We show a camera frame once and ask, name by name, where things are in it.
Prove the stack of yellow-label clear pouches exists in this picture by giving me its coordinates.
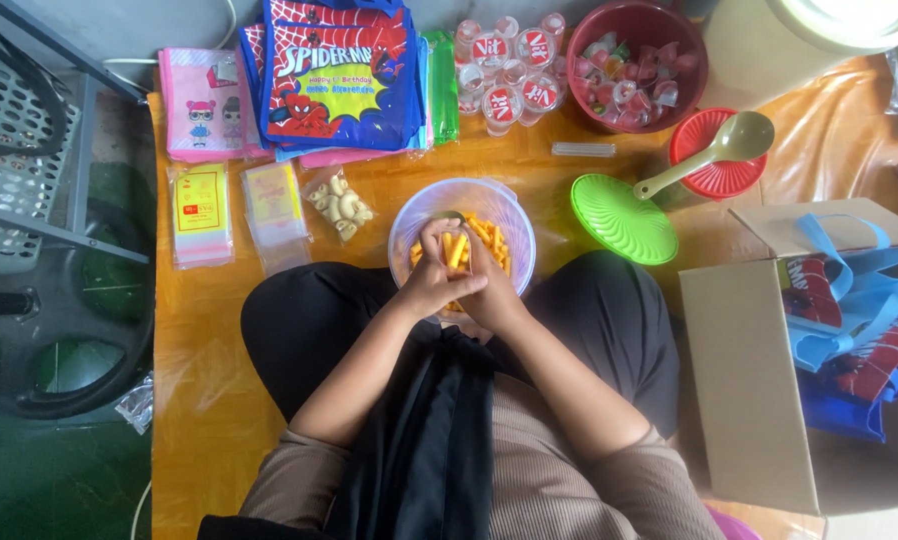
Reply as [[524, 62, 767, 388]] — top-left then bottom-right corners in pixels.
[[167, 162, 236, 272], [239, 160, 314, 276]]

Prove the bag of white ring snacks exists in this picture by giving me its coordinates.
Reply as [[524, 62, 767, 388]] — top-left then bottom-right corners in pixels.
[[301, 165, 377, 246]]

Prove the black round fan base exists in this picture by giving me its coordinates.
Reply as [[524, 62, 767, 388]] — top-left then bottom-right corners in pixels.
[[0, 196, 157, 422]]

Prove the red plastic bowl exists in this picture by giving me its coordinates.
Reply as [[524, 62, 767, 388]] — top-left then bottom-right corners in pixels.
[[566, 0, 710, 135]]

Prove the crumpled clear wrapper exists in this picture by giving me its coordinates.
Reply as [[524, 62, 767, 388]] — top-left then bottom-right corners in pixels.
[[114, 372, 155, 437]]

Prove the olive green plastic ladle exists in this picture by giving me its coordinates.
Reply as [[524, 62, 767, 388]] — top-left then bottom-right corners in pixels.
[[632, 111, 777, 202]]

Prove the grey perforated metal rack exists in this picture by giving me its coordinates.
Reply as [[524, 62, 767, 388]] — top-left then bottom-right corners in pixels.
[[0, 0, 152, 280]]

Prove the person's left hand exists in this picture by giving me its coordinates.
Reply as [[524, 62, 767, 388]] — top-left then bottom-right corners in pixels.
[[396, 216, 490, 321]]

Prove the person's right hand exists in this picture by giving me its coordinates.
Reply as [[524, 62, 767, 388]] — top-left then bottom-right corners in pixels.
[[455, 227, 530, 336]]

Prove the white cable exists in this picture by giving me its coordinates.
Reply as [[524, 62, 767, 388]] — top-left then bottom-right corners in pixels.
[[128, 480, 154, 540], [102, 0, 240, 95]]

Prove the green round lid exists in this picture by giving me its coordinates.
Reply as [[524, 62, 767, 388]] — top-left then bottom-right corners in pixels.
[[570, 173, 680, 267]]

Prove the orange plastic mat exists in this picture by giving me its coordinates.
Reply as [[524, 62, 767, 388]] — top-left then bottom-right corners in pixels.
[[147, 52, 898, 540]]

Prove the heap of small jelly cups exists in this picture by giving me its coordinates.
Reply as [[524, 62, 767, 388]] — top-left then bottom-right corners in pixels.
[[573, 31, 701, 129]]

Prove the small clear snack bag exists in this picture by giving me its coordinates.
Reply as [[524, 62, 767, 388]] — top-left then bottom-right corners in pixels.
[[444, 231, 470, 273]]

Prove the heap of blue tote bags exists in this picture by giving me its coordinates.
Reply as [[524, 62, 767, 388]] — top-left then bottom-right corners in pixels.
[[776, 213, 898, 444]]

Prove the clear straw pack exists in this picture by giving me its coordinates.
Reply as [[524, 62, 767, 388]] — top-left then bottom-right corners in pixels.
[[551, 141, 618, 159]]

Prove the green plastic packet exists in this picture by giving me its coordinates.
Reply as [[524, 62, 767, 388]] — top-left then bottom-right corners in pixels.
[[425, 29, 461, 146]]

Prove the white round container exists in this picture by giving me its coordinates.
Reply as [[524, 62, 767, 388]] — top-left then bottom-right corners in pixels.
[[698, 0, 898, 114]]

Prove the stack of pink doll bags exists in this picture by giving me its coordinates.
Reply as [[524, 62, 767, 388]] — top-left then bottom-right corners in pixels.
[[157, 46, 272, 165]]

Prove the group of sealed water cups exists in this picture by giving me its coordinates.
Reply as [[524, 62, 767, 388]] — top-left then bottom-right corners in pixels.
[[454, 12, 571, 138]]

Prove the stack of blue superhero bags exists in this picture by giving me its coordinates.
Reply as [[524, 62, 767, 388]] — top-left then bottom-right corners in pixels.
[[238, 0, 434, 161]]

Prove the brown cardboard box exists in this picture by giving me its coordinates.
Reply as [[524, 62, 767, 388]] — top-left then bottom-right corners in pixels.
[[677, 196, 898, 519]]

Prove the pink plastic container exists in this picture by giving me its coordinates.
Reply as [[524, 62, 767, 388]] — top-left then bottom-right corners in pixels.
[[702, 503, 764, 540]]

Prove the red round lid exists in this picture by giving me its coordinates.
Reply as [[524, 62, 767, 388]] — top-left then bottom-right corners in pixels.
[[668, 107, 770, 202]]

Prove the clear plastic bowl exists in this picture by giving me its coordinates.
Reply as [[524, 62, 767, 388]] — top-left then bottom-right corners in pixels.
[[387, 177, 538, 325]]

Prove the heap of yellow snack sticks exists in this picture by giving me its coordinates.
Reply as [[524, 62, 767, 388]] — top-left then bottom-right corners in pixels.
[[408, 212, 513, 313]]

